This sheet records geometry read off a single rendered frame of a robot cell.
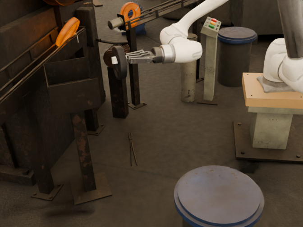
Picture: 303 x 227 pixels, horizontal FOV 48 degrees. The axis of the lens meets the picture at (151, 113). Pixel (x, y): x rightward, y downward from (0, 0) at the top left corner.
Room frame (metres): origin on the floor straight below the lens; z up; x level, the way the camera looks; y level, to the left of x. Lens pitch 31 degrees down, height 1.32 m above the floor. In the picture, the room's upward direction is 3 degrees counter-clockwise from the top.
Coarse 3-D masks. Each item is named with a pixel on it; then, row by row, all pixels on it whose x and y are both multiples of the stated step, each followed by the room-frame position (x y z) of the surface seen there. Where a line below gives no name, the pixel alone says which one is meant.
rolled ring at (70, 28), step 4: (72, 20) 1.81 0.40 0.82; (76, 20) 1.83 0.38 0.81; (68, 24) 1.78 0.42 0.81; (72, 24) 1.79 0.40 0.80; (76, 24) 1.85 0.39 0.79; (64, 28) 1.76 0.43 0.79; (68, 28) 1.77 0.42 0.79; (72, 28) 1.90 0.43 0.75; (76, 28) 1.90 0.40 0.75; (60, 32) 1.76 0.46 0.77; (64, 32) 1.76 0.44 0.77; (68, 32) 1.78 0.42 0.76; (72, 32) 1.90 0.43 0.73; (60, 36) 1.75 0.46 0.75; (64, 36) 1.75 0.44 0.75; (68, 36) 1.89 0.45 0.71; (56, 40) 1.77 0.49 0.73; (60, 40) 1.76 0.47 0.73; (64, 40) 1.86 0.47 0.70; (56, 44) 1.79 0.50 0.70; (60, 44) 1.77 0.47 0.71; (64, 44) 1.84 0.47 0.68
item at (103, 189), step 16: (48, 64) 1.47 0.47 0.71; (64, 64) 1.49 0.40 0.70; (80, 64) 1.52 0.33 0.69; (48, 80) 1.47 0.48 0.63; (64, 80) 1.49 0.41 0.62; (80, 80) 1.51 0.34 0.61; (96, 80) 1.28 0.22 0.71; (64, 96) 1.24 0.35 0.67; (80, 96) 1.26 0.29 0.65; (96, 96) 1.28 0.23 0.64; (64, 112) 1.23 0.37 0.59; (80, 112) 1.37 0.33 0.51; (80, 128) 1.37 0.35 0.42; (80, 144) 1.37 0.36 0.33; (80, 160) 1.36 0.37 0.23; (96, 176) 1.49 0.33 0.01; (80, 192) 1.36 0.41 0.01; (96, 192) 1.35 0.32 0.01
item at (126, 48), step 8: (128, 48) 2.24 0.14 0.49; (104, 56) 2.12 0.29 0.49; (112, 72) 2.12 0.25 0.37; (112, 80) 2.13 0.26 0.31; (120, 80) 2.11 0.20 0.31; (112, 88) 2.13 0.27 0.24; (120, 88) 2.11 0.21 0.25; (112, 96) 2.13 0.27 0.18; (120, 96) 2.11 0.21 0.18; (112, 104) 2.13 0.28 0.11; (120, 104) 2.11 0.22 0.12; (112, 112) 2.14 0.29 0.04; (120, 112) 2.12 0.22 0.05; (128, 112) 2.17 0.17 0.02
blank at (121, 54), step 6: (114, 48) 1.48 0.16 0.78; (120, 48) 1.46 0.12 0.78; (114, 54) 1.48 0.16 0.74; (120, 54) 1.42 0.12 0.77; (120, 60) 1.40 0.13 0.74; (126, 60) 1.41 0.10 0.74; (114, 66) 1.49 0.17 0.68; (120, 66) 1.39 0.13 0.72; (126, 66) 1.40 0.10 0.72; (114, 72) 1.50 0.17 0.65; (120, 72) 1.39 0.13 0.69; (126, 72) 1.40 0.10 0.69; (120, 78) 1.41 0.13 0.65
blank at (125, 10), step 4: (124, 4) 2.31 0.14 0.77; (128, 4) 2.29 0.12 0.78; (132, 4) 2.31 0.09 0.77; (136, 4) 2.33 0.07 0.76; (124, 8) 2.27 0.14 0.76; (128, 8) 2.29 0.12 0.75; (132, 8) 2.31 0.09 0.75; (136, 8) 2.33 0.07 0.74; (120, 12) 2.28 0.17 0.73; (124, 12) 2.27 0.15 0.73; (128, 12) 2.29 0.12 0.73; (136, 12) 2.33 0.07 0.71; (140, 12) 2.35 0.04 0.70; (124, 16) 2.27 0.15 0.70; (132, 16) 2.34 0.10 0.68; (136, 16) 2.33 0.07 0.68; (132, 24) 2.30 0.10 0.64
